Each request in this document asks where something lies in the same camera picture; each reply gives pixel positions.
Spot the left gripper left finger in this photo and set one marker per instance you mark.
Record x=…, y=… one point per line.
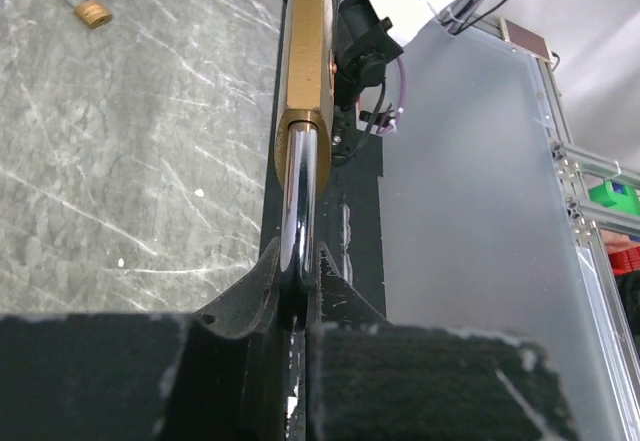
x=226, y=372

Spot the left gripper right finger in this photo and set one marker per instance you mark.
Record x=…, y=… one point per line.
x=370, y=379

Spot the large brass padlock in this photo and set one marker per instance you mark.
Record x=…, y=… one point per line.
x=302, y=146

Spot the small brass long-shackle padlock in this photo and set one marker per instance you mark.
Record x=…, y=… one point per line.
x=91, y=12

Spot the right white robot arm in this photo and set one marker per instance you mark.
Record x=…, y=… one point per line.
x=370, y=77

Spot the aluminium frame rail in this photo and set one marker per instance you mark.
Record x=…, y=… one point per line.
x=575, y=166

